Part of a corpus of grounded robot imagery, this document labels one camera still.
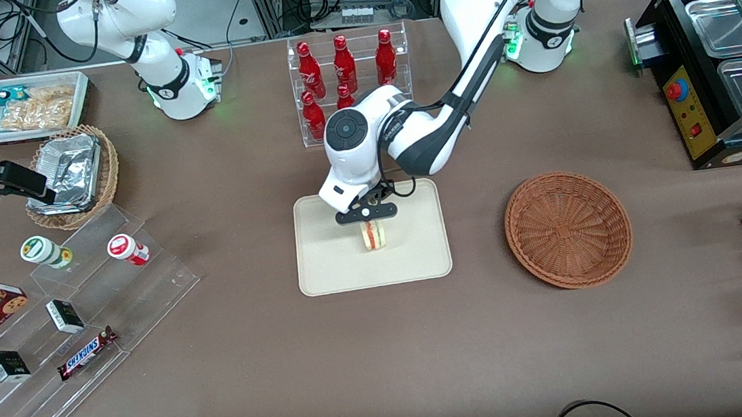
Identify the small black box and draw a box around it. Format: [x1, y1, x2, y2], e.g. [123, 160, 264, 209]
[0, 347, 33, 384]
[44, 296, 87, 337]

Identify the triangular sandwich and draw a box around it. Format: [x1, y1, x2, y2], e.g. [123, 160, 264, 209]
[358, 218, 392, 254]

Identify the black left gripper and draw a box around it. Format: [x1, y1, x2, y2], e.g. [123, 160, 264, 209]
[333, 188, 400, 237]

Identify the snickers chocolate bar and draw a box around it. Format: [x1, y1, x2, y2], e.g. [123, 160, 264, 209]
[53, 324, 123, 383]

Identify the brown round wicker basket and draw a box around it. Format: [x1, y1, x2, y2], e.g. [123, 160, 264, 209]
[499, 164, 638, 296]

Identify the tan wicker basket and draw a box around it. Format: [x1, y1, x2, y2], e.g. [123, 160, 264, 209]
[18, 121, 126, 235]

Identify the cream plastic serving tray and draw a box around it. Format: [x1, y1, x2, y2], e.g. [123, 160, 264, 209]
[290, 176, 456, 298]

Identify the black cable loop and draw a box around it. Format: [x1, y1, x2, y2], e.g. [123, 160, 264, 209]
[543, 395, 644, 417]

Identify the black food warmer machine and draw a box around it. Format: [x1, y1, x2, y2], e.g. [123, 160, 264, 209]
[622, 0, 742, 176]

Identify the clear acrylic stepped display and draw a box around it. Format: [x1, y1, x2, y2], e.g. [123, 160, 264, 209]
[0, 195, 214, 417]

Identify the white power strip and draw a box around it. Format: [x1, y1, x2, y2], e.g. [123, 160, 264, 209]
[339, 4, 376, 26]

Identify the red lid cup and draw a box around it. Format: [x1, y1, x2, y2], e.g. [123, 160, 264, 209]
[106, 231, 152, 270]

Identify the green lid cup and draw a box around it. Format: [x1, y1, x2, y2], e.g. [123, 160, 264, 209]
[18, 232, 75, 273]

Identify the silver foil container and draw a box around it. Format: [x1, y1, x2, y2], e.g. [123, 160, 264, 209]
[21, 130, 108, 218]

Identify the clear bag of chips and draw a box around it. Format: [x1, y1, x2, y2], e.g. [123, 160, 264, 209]
[0, 84, 80, 135]

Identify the clear acrylic bottle rack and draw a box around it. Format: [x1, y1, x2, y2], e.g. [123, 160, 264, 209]
[285, 20, 418, 150]

